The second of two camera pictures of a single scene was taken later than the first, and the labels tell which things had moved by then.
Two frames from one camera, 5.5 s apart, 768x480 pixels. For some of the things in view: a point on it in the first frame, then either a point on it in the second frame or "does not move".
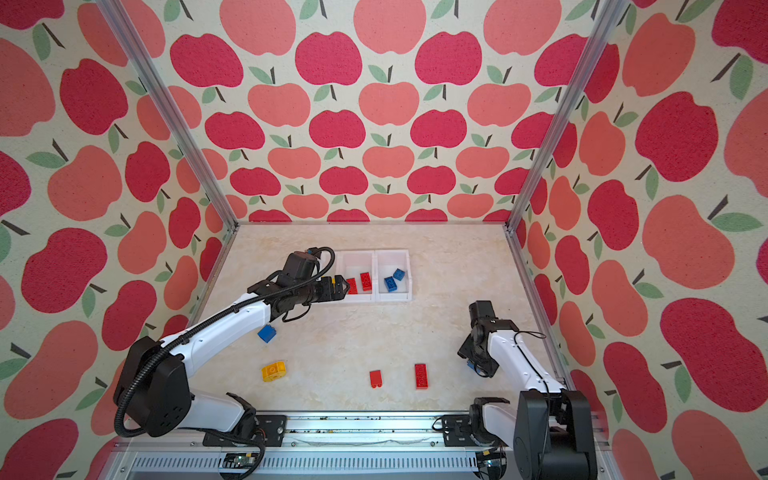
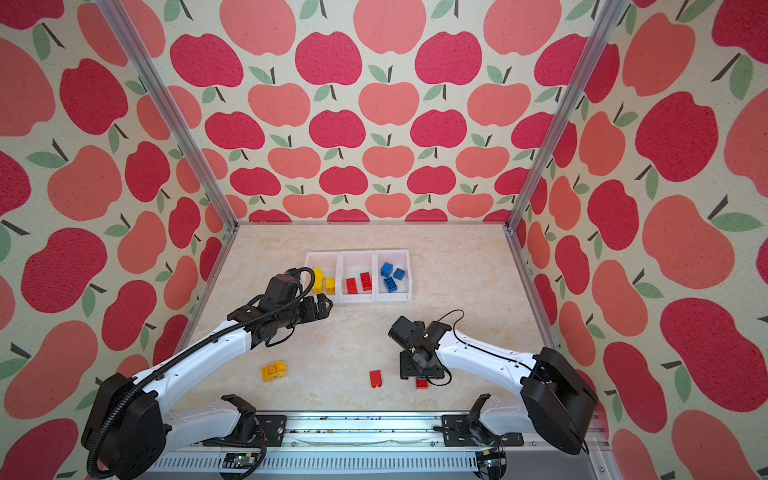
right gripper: [465, 348] to [405, 374]
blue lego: [391, 285] does not move
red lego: [366, 281] does not move
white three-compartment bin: [381, 264] does not move
